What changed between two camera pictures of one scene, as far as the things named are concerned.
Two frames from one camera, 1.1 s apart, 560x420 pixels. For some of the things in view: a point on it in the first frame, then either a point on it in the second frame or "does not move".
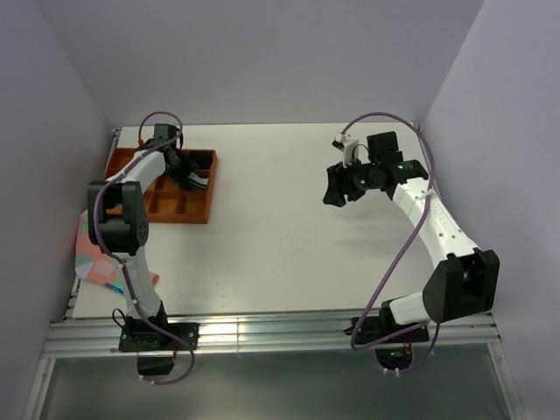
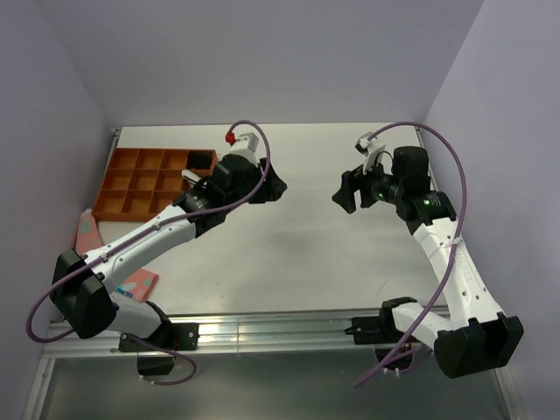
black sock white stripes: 201,158 does not move
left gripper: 188,167 to 272,191
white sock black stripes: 200,182 does not move
